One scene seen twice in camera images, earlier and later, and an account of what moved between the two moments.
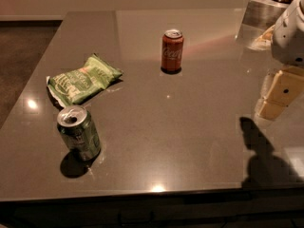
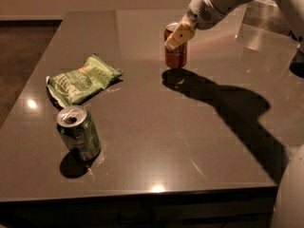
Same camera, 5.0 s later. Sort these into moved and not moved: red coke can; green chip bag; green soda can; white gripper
Moved: red coke can; white gripper
Not moved: green chip bag; green soda can
